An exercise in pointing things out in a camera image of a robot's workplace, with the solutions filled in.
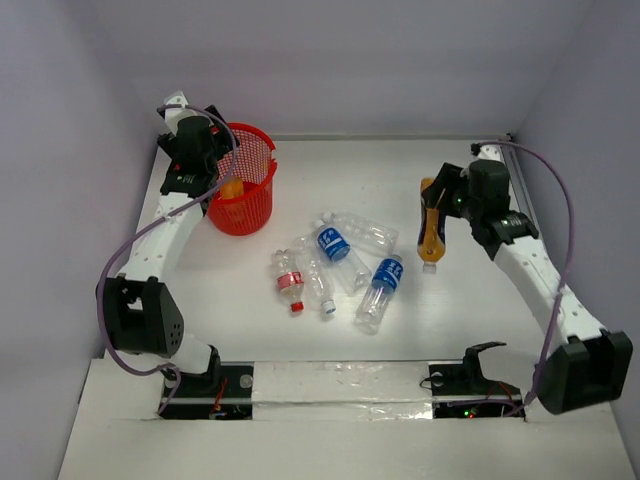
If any small orange juice bottle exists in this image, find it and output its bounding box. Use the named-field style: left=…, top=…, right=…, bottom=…
left=219, top=176, right=245, bottom=200

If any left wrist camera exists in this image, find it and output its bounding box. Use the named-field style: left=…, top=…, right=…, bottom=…
left=160, top=90, right=197, bottom=134

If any aluminium rail right edge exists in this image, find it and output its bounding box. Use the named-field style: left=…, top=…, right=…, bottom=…
left=500, top=146, right=540, bottom=231

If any red label clear bottle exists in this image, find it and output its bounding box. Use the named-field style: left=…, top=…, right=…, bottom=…
left=272, top=249, right=304, bottom=314

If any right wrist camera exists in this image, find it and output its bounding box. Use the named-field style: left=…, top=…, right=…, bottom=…
left=470, top=143, right=504, bottom=163

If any blue label bottle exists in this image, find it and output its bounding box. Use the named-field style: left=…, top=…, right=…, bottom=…
left=354, top=254, right=404, bottom=335
left=313, top=220, right=372, bottom=296

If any blue label bottle middle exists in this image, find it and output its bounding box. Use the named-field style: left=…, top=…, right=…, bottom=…
left=313, top=220, right=372, bottom=296

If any red plastic mesh basket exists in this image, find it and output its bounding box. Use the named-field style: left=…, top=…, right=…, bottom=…
left=207, top=122, right=277, bottom=236

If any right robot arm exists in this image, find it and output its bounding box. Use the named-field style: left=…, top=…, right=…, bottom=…
left=417, top=141, right=633, bottom=416

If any clear unlabelled bottle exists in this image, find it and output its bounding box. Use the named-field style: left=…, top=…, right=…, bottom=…
left=321, top=211, right=399, bottom=257

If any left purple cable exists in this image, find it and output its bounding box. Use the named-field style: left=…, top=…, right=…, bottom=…
left=95, top=105, right=236, bottom=416

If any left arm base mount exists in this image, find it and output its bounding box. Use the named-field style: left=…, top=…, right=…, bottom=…
left=160, top=362, right=254, bottom=421

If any tall orange drink bottle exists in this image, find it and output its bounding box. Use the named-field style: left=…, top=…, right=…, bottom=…
left=417, top=177, right=446, bottom=274

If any clear bottle white cap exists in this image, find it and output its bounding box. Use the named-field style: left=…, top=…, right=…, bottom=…
left=291, top=236, right=336, bottom=317

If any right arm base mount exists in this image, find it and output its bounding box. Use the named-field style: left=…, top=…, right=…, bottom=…
left=419, top=341, right=525, bottom=420

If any blue label bottle right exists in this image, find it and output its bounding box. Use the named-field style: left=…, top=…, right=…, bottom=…
left=354, top=254, right=404, bottom=335

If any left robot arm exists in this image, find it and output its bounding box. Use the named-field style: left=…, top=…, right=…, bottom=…
left=96, top=95, right=239, bottom=395

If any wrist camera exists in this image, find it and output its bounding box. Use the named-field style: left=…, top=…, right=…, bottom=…
left=470, top=143, right=504, bottom=163
left=160, top=90, right=197, bottom=134

